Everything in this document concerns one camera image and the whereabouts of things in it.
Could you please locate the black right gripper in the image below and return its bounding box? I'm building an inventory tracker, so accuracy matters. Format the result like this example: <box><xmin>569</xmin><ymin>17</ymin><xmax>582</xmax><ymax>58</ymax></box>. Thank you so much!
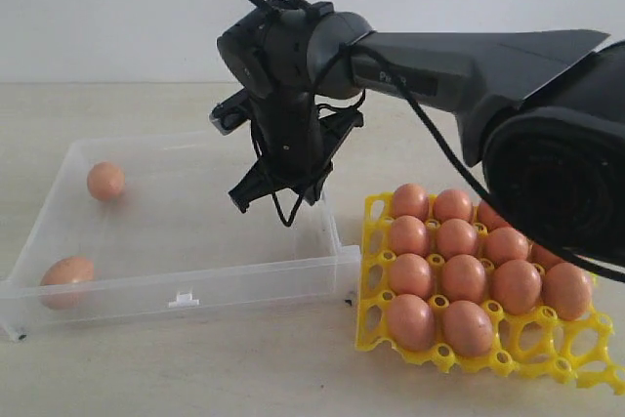
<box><xmin>217</xmin><ymin>10</ymin><xmax>364</xmax><ymax>214</ymax></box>

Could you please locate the brown egg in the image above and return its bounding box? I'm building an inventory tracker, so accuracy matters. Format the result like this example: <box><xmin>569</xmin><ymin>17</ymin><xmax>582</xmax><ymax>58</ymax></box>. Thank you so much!
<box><xmin>388</xmin><ymin>215</ymin><xmax>430</xmax><ymax>257</ymax></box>
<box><xmin>530</xmin><ymin>242</ymin><xmax>564</xmax><ymax>271</ymax></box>
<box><xmin>490</xmin><ymin>259</ymin><xmax>542</xmax><ymax>315</ymax></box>
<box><xmin>442</xmin><ymin>301</ymin><xmax>494</xmax><ymax>357</ymax></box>
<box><xmin>386</xmin><ymin>294</ymin><xmax>436</xmax><ymax>352</ymax></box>
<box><xmin>482</xmin><ymin>227</ymin><xmax>529</xmax><ymax>267</ymax></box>
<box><xmin>435</xmin><ymin>219</ymin><xmax>479</xmax><ymax>260</ymax></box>
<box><xmin>391</xmin><ymin>183</ymin><xmax>430</xmax><ymax>221</ymax></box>
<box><xmin>87</xmin><ymin>161</ymin><xmax>125</xmax><ymax>201</ymax></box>
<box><xmin>433</xmin><ymin>188</ymin><xmax>474</xmax><ymax>223</ymax></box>
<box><xmin>440</xmin><ymin>254</ymin><xmax>487</xmax><ymax>304</ymax></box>
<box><xmin>388</xmin><ymin>253</ymin><xmax>435</xmax><ymax>300</ymax></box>
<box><xmin>477</xmin><ymin>199</ymin><xmax>510</xmax><ymax>231</ymax></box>
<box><xmin>542</xmin><ymin>263</ymin><xmax>593</xmax><ymax>321</ymax></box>

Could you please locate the clear plastic tray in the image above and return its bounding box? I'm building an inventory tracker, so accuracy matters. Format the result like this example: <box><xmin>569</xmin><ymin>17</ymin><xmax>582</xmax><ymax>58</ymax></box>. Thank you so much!
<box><xmin>1</xmin><ymin>131</ymin><xmax>360</xmax><ymax>340</ymax></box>

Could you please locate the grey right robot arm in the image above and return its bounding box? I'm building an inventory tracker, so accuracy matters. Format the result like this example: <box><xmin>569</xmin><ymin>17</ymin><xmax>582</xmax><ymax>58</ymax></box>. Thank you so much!
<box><xmin>211</xmin><ymin>8</ymin><xmax>624</xmax><ymax>275</ymax></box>

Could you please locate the yellow plastic egg rack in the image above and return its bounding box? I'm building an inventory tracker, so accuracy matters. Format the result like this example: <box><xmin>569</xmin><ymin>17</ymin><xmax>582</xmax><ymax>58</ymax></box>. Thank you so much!
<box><xmin>354</xmin><ymin>192</ymin><xmax>624</xmax><ymax>395</ymax></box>

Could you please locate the brown egg front left corner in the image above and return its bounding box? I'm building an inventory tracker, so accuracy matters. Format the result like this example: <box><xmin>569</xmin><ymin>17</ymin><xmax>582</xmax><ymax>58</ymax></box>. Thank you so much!
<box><xmin>40</xmin><ymin>256</ymin><xmax>95</xmax><ymax>311</ymax></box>

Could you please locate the black cable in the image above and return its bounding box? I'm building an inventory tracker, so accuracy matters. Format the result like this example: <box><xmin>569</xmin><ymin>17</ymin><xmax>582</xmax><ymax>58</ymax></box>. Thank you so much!
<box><xmin>229</xmin><ymin>0</ymin><xmax>625</xmax><ymax>284</ymax></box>

